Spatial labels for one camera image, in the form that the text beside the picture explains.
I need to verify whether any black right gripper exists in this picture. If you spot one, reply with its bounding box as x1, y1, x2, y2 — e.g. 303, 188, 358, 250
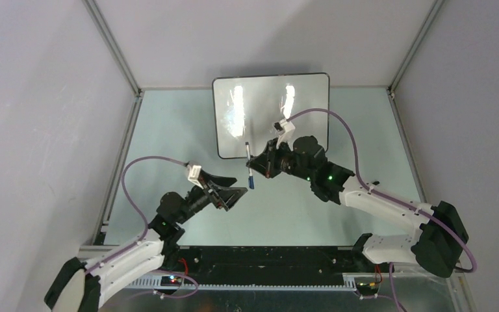
248, 138, 314, 183

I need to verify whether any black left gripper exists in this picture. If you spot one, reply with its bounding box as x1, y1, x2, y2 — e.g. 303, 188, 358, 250
176, 169, 247, 224

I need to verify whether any white marker pen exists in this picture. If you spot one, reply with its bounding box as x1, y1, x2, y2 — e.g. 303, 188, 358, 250
245, 141, 253, 176

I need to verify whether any white whiteboard black frame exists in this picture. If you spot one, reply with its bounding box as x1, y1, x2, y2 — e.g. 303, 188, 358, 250
212, 72, 330, 159

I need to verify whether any blue marker cap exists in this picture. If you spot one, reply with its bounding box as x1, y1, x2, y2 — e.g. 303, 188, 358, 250
248, 173, 255, 189

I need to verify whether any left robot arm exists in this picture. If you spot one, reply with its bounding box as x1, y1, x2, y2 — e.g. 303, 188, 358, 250
44, 163, 248, 311

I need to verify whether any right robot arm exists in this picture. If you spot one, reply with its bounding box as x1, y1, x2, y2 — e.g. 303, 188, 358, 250
246, 136, 469, 278

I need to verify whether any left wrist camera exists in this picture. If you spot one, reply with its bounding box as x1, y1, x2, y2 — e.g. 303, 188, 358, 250
185, 162, 203, 189

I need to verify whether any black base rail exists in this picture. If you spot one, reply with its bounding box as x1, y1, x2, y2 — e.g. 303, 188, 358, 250
161, 246, 388, 285

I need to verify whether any grey cable duct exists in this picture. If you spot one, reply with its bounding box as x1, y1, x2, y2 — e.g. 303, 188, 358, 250
125, 274, 357, 291

